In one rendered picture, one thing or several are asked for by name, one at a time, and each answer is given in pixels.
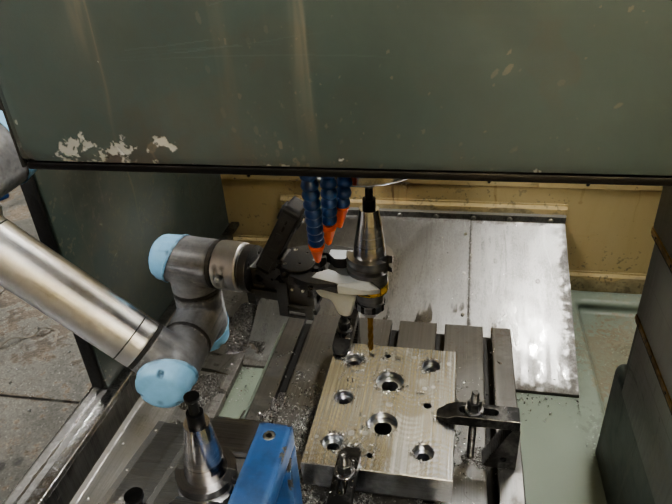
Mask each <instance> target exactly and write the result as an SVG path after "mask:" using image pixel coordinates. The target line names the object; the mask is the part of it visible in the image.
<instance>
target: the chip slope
mask: <svg viewBox="0 0 672 504"><path fill-rule="evenodd" d="M379 211H380V217H381V223H382V229H383V235H384V241H385V245H387V246H389V247H390V248H391V249H392V251H393V272H389V271H388V291H387V293H386V294H385V295H383V297H384V298H385V305H384V310H383V311H382V312H381V313H379V314H378V315H377V316H376V317H374V318H373V319H384V320H392V322H393V325H392V330H397V331H399V326H400V321H412V322H425V323H437V331H436V334H445V324H452V325H466V326H480V327H483V337H488V338H491V327H493V328H507V329H510V331H511V342H512V353H513V364H514V375H515V386H516V392H521V394H523V393H531V394H542V395H553V396H563V397H574V398H579V386H578V373H577V361H576V349H575V337H574V325H573V312H572V300H571V288H570V276H569V264H568V252H567V239H566V227H565V223H566V216H567V215H549V214H522V213H494V212H467V211H440V210H413V209H386V208H379ZM358 213H359V208H358V207H349V209H348V212H347V215H346V218H345V221H344V224H343V226H342V228H338V227H336V230H335V234H334V237H333V241H332V244H331V245H339V246H344V247H349V248H354V241H355V234H356V227H357V220H358ZM305 219H306V217H305ZM305 219H304V222H303V224H301V225H300V227H299V228H298V229H297V230H296V231H295V233H294V235H293V237H292V238H291V240H290V242H289V244H288V246H287V248H289V249H291V248H292V247H296V246H307V245H308V237H307V230H306V226H307V225H306V223H305ZM288 318H289V317H288V316H281V315H280V312H279V304H278V301H277V300H271V299H264V298H261V299H260V301H259V303H258V307H257V311H256V315H255V319H254V322H253V326H252V330H251V334H250V338H249V341H248V343H250V341H251V340H252V341H264V342H266V343H265V347H264V352H263V355H262V353H261V354H260V355H259V354H257V353H255V352H256V351H257V350H256V349H255V350H254V349H251V347H250V346H251V345H248V346H249V348H250V349H249V348H247V349H246V353H245V357H244V360H243V361H244V362H243V367H253V368H263V369H264V367H265V365H266V363H267V360H268V358H269V356H270V353H271V351H272V349H273V347H274V344H275V342H276V340H277V337H278V335H279V333H280V331H281V328H282V326H283V324H284V323H286V322H287V320H288ZM248 346H247V347H248ZM261 356H262V357H261Z"/></svg>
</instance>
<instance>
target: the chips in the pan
mask: <svg viewBox="0 0 672 504"><path fill-rule="evenodd" d="M258 303H259V302H258ZM258 303H257V304H252V303H248V302H245V303H244V304H241V303H240V304H241V305H240V306H239V308H238V309H239V310H238V311H236V312H235V313H236V314H234V315H233V316H232V317H231V318H232V319H231V320H230V322H229V338H228V340H227V341H226V343H225V344H226V346H227V348H228V349H229V350H228V351H226V352H225V353H226V354H229V355H231V354H232V356H233V355H234V356H235V355H236V354H237V353H242V352H241V351H243V350H246V349H247V348H249V346H248V345H251V346H250V347H251V349H254V350H255V349H256V350H257V351H256V352H255V353H257V354H259V355H260V354H261V353H262V355H263V352H264V347H265V343H266V342H264V341H252V340H251V341H250V343H248V341H249V338H250V334H251V330H252V326H253V322H254V319H255V315H256V311H257V307H258ZM247 346H248V347H247ZM249 349H250V348H249ZM243 352H244V351H243ZM234 356H233V357H234ZM216 374H217V373H216V372H215V374H214V375H212V373H210V374H199V377H198V380H197V382H196V384H195V385H194V386H193V387H192V389H191V390H190V391H197V392H198V393H199V396H200V399H199V401H198V405H199V406H204V405H206V404H208V403H210V401H211V399H213V398H214V397H215V396H216V395H217V394H218V393H220V392H218V391H217V390H218V389H217V388H220V382H219V381H220V378H215V375H216ZM216 389H217V390H216ZM178 407H180V409H181V410H184V411H185V410H187V409H188V405H187V404H185V403H184V402H183V403H181V404H179V405H178Z"/></svg>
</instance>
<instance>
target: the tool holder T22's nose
mask: <svg viewBox="0 0 672 504"><path fill-rule="evenodd" d="M384 305H385V298H384V297H383V296H382V297H379V298H375V299H365V298H361V297H358V296H357V297H356V302H355V308H356V309H357V310H358V311H359V312H360V313H361V314H362V315H363V316H364V317H366V318H374V317H376V316H377V315H378V314H379V313H381V312H382V311H383V310H384Z"/></svg>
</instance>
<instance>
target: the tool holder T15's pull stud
mask: <svg viewBox="0 0 672 504"><path fill-rule="evenodd" d="M199 399H200V396H199V393H198V392H197V391H189V392H187V393H185V394H184V396H183V400H184V403H185V404H187V405H188V409H187V411H186V419H187V424H188V427H189V428H191V429H198V428H201V427H202V426H203V425H204V424H205V416H204V411H203V408H202V407H200V406H199V405H198V401H199Z"/></svg>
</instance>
